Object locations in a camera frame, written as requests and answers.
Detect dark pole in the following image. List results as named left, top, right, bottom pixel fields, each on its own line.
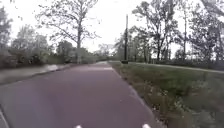
left=121, top=14, right=130, bottom=65

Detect reddish asphalt path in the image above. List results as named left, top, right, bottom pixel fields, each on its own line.
left=0, top=61, right=161, bottom=128

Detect tall thin bare tree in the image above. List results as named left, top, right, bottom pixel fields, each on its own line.
left=36, top=0, right=101, bottom=65

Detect row of trees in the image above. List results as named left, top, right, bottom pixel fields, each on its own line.
left=113, top=0, right=224, bottom=70

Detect grass verge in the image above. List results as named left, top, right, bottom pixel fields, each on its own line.
left=108, top=60, right=224, bottom=128

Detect grey road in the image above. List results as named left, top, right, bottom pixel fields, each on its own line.
left=128, top=61, right=224, bottom=75

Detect pale grey pavement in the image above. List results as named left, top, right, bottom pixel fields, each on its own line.
left=0, top=63, right=73, bottom=85

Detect bushes and trees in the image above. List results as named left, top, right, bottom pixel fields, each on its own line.
left=0, top=6, right=114, bottom=70

